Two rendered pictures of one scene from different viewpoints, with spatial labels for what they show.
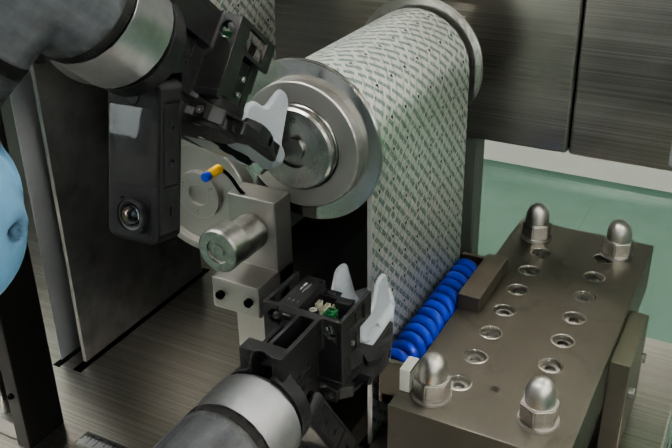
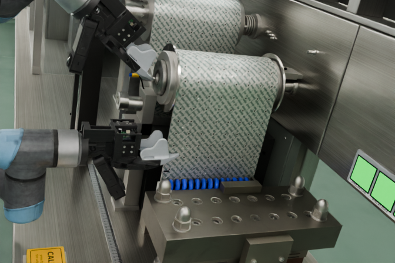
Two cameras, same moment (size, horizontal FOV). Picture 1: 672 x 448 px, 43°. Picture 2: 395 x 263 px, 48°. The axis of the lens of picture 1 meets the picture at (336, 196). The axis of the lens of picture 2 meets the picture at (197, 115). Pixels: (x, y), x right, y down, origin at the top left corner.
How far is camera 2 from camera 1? 0.59 m
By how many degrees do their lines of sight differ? 34
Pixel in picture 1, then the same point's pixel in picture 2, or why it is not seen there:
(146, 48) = (73, 2)
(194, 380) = not seen: hidden behind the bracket
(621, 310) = (280, 228)
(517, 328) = (227, 205)
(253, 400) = (66, 135)
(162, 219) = (73, 64)
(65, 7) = not seen: outside the picture
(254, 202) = (143, 93)
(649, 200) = not seen: outside the picture
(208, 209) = not seen: hidden behind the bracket
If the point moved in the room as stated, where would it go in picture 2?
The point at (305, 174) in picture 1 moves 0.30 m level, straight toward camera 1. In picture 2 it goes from (157, 88) to (30, 114)
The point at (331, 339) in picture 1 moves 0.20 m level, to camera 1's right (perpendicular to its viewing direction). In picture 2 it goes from (114, 140) to (188, 186)
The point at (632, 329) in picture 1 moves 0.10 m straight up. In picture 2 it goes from (275, 238) to (289, 196)
